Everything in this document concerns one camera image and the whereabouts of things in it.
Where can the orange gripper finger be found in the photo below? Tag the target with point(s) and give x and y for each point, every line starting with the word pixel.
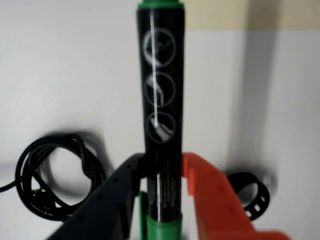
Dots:
pixel 215 205

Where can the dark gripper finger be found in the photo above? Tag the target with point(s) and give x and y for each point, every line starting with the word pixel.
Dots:
pixel 107 200

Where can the green marker with black label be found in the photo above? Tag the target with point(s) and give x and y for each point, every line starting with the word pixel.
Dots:
pixel 162 75

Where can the beige masking tape strip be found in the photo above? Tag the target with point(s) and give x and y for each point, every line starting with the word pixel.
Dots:
pixel 250 15

